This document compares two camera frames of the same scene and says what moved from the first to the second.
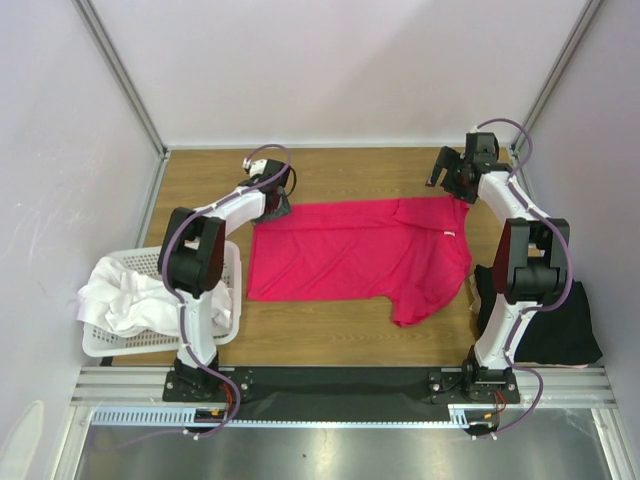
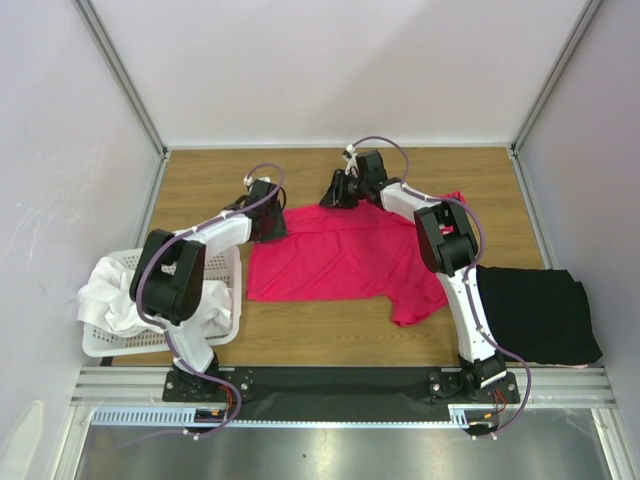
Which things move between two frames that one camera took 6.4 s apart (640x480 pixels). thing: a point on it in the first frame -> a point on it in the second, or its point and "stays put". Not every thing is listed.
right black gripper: [449, 175] -> [338, 188]
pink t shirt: [413, 251] stays put
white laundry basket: [100, 341] stays put
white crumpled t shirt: [136, 304] stays put
